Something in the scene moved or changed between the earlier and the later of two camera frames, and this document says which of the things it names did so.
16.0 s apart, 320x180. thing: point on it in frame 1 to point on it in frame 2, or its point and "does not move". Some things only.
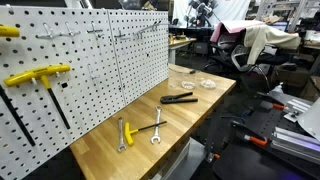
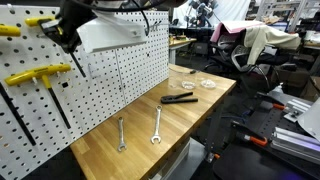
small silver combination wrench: [121, 143] does not move
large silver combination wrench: [157, 133] does not move
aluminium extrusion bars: [296, 144] does not move
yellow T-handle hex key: [129, 132] to [35, 20]
